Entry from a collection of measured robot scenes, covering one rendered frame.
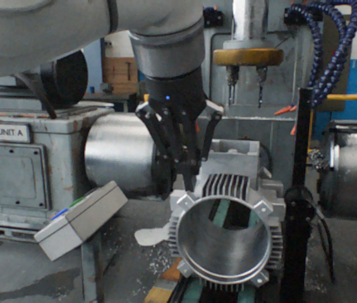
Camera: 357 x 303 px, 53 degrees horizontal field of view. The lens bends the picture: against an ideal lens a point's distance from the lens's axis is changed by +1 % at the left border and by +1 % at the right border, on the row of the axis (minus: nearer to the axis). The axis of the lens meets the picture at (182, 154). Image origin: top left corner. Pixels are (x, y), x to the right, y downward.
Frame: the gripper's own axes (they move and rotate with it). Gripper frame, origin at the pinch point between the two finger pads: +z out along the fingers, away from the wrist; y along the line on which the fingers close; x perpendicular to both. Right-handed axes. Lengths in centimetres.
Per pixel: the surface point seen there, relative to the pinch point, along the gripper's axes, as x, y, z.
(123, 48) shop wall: -471, 232, 220
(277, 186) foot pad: -7.4, -14.7, 10.3
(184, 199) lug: 3.9, 0.2, 2.3
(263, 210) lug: 3.9, -12.4, 3.3
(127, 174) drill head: -17.6, 22.2, 21.5
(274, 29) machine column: -66, -12, 6
